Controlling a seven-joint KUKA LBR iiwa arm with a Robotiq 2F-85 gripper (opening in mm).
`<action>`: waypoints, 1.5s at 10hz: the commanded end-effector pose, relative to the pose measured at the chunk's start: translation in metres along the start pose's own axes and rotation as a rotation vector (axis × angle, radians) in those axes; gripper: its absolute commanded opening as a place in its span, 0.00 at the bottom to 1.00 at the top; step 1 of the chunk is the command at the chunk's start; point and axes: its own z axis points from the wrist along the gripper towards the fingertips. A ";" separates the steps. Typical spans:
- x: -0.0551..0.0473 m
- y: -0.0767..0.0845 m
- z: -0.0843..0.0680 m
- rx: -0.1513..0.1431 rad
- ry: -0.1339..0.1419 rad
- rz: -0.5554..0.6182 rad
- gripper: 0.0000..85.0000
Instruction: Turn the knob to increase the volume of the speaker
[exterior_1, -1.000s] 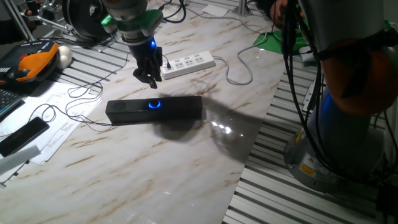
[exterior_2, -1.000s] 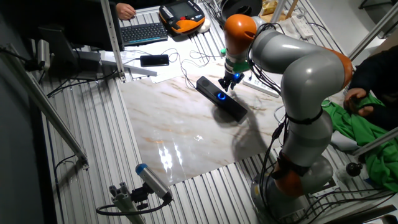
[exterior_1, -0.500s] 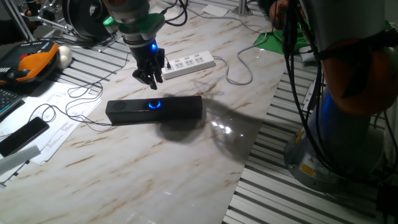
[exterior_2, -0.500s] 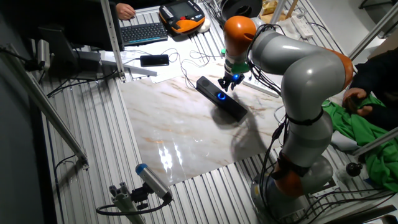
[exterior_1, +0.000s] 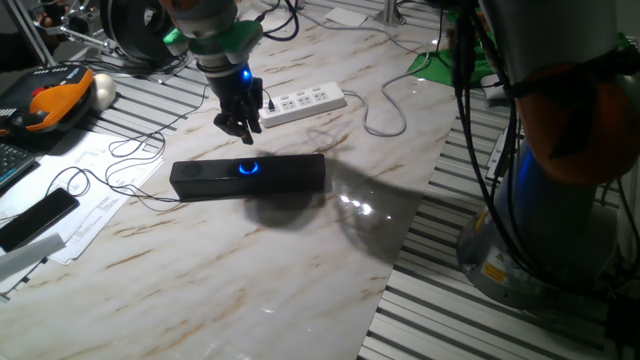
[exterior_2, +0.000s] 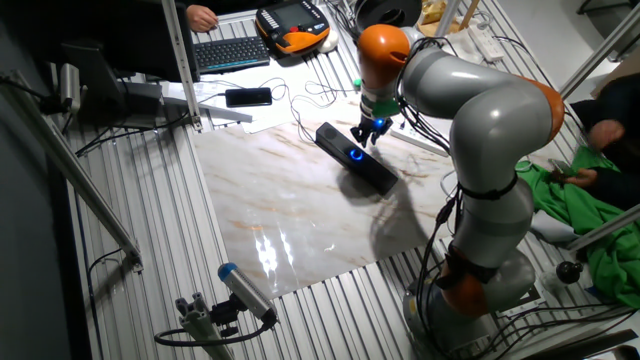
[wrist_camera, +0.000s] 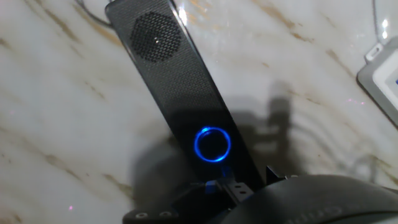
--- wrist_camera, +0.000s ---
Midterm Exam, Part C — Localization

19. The thin black speaker cable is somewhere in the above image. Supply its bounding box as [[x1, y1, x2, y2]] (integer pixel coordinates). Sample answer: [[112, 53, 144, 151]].
[[76, 0, 113, 27]]

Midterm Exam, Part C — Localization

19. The thin white cable with plug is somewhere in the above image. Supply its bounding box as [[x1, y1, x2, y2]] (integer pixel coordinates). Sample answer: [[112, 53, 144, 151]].
[[364, 0, 385, 62]]

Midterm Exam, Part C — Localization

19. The white three-socket power strip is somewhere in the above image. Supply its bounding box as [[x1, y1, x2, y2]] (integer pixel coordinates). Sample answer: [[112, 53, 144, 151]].
[[356, 37, 398, 128]]

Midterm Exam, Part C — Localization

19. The black speaker bar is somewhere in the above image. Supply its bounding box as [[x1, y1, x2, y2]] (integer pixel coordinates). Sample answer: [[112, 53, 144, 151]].
[[104, 0, 267, 194]]

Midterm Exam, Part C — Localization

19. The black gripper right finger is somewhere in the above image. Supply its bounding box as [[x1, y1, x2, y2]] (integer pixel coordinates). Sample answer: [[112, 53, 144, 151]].
[[266, 166, 299, 185]]

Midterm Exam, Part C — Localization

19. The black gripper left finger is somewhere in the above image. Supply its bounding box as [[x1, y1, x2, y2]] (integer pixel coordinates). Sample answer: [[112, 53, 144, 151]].
[[123, 179, 254, 224]]

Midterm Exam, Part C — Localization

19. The blue-lit speaker knob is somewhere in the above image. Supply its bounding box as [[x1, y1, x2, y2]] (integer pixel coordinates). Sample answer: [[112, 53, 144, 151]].
[[194, 126, 232, 163]]

